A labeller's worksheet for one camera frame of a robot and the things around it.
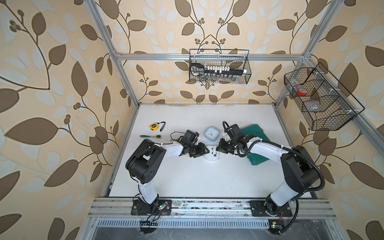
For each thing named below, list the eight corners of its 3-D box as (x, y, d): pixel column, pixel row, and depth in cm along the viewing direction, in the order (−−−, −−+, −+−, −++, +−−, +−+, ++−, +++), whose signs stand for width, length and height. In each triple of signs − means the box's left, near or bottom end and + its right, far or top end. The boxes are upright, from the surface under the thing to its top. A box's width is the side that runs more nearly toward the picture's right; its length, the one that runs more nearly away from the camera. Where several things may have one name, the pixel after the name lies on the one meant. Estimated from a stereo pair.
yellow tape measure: (149, 131, 107) (148, 129, 105) (150, 123, 111) (150, 121, 109) (164, 131, 107) (163, 129, 105) (165, 123, 111) (164, 121, 109)
